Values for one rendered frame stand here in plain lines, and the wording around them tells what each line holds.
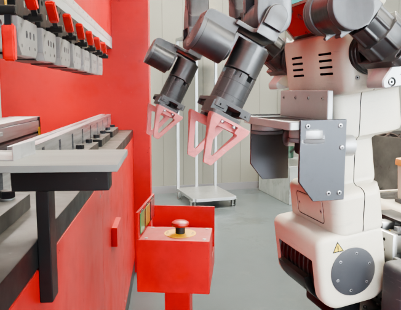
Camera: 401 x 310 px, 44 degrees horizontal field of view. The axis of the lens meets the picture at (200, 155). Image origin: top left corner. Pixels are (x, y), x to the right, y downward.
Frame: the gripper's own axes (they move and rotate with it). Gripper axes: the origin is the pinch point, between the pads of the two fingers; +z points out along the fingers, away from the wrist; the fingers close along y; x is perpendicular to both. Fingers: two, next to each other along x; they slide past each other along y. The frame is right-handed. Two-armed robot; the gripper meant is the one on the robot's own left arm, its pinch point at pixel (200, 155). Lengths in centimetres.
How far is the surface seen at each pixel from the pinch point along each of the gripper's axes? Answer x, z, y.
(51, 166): -20.6, 10.2, 7.9
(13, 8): -37.0, -8.7, -17.5
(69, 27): -29, -17, -72
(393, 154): 287, -87, -340
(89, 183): -14.3, 11.2, 1.8
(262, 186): 210, -2, -417
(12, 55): -33.8, -1.4, -17.7
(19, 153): -25.2, 11.5, -0.2
